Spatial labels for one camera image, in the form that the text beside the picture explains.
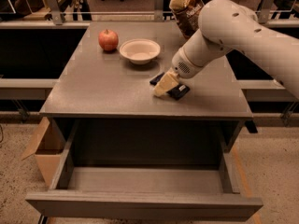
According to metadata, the cardboard box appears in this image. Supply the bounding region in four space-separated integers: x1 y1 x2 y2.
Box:
21 117 66 186

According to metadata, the brown chip bag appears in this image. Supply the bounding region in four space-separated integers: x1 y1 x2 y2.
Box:
169 0 204 39

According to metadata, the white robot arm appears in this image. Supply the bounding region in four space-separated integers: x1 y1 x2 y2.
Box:
153 0 299 98

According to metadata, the blue rxbar blueberry bar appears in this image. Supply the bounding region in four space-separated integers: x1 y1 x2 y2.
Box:
149 73 190 100

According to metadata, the red apple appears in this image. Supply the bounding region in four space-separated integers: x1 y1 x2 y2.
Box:
98 29 119 51

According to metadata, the white paper bowl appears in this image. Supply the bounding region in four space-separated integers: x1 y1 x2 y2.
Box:
120 39 161 64

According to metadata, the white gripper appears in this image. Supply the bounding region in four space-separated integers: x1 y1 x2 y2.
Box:
153 48 202 97

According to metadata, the metal railing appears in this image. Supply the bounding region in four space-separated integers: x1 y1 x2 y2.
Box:
0 0 299 29

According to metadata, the grey cabinet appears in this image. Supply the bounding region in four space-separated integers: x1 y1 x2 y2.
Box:
41 22 252 167

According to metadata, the open grey top drawer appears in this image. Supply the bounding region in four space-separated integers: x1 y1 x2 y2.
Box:
26 119 263 221

